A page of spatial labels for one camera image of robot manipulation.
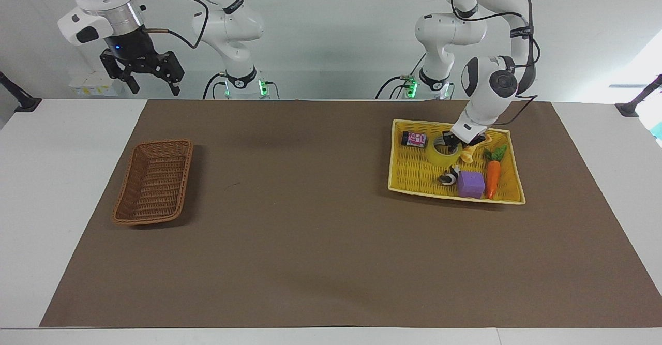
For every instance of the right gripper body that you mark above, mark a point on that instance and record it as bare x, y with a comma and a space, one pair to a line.
129, 45

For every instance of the black stand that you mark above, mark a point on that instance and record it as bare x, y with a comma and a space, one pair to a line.
638, 99
20, 99

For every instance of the white box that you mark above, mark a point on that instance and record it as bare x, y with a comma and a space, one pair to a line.
95, 86

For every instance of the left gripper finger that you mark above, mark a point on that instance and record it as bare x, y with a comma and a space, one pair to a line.
450, 139
482, 138

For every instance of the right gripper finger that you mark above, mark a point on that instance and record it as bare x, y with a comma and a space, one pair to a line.
168, 68
124, 73

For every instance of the purple cube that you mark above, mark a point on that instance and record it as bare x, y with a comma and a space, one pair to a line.
470, 184

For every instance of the yellow woven basket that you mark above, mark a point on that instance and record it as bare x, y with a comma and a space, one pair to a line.
414, 174

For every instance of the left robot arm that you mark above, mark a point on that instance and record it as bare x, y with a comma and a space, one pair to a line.
486, 91

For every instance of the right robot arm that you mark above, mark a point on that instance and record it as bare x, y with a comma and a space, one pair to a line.
227, 24

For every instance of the clear yellowish tape roll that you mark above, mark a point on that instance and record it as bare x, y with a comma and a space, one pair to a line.
446, 156

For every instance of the black and white toy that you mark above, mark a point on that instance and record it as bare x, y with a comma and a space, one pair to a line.
450, 178

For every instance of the yellow banana toy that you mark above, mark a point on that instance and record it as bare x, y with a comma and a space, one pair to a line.
469, 153

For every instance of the brown wicker basket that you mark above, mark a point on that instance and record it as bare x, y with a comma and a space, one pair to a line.
155, 182

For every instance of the orange carrot toy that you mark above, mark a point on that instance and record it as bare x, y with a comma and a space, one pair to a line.
492, 177

